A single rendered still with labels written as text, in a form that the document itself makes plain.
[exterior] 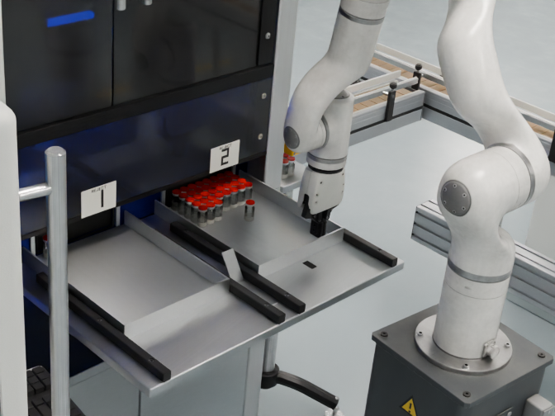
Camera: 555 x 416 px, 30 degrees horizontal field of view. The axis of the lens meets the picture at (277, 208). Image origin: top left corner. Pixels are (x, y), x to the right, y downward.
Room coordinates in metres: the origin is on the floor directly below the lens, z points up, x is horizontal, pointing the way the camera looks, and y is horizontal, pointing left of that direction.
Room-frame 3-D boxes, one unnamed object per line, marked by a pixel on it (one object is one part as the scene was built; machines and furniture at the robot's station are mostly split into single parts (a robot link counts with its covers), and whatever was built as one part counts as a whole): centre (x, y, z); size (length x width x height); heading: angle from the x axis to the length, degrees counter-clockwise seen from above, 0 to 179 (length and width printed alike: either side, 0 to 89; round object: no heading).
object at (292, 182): (2.30, 0.00, 0.87); 0.14 x 0.13 x 0.02; 47
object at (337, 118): (1.95, -0.09, 1.18); 0.09 x 0.08 x 0.13; 135
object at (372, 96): (2.57, -0.11, 0.92); 0.69 x 0.16 x 0.16; 137
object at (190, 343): (1.83, 0.13, 0.87); 0.70 x 0.48 x 0.02; 137
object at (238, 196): (2.06, 0.13, 0.91); 0.18 x 0.02 x 0.05; 137
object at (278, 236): (2.00, 0.06, 0.90); 0.34 x 0.26 x 0.04; 47
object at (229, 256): (1.75, 0.04, 0.91); 0.14 x 0.03 x 0.06; 46
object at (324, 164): (1.96, -0.09, 1.09); 0.09 x 0.08 x 0.03; 137
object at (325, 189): (1.95, -0.09, 1.03); 0.10 x 0.08 x 0.11; 137
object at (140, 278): (1.75, 0.29, 0.90); 0.34 x 0.26 x 0.04; 47
